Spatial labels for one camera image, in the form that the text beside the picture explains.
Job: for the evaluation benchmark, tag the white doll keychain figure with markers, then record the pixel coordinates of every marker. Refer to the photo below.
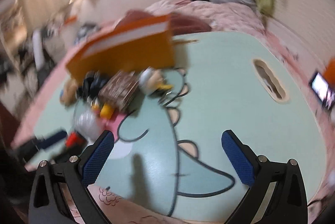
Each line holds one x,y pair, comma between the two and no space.
152,80

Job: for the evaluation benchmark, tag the white rolled mat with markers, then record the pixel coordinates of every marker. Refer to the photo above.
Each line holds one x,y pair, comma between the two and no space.
37,44

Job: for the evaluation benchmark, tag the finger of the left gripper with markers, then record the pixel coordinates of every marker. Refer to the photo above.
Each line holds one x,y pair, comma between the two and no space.
31,147

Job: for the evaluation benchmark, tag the black satin lace scrunchie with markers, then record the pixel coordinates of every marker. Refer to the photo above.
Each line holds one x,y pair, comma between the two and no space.
91,85

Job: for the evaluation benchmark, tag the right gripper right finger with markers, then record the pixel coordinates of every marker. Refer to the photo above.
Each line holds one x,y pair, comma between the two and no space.
241,157

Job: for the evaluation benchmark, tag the brown playing card box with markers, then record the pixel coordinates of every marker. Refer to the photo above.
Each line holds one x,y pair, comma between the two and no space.
120,90

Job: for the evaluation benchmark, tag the red black embossed pouch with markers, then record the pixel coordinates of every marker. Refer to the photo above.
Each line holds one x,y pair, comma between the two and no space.
74,145

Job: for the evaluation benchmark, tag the smartphone with lit screen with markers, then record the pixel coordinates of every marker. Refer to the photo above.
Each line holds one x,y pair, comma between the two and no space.
322,90

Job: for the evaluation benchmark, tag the white orange cream tube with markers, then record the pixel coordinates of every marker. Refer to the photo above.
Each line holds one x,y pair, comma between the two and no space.
104,110

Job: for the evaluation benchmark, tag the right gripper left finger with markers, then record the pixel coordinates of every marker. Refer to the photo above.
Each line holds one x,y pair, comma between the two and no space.
94,157

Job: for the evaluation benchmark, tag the dark red corduroy pillow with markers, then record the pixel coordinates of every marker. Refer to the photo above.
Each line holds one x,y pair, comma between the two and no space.
180,23

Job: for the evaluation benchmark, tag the brown capybara plush toy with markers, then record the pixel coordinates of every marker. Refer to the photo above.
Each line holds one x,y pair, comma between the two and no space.
68,93

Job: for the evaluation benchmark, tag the orange cardboard box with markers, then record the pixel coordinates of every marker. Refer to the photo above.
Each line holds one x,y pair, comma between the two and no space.
131,47

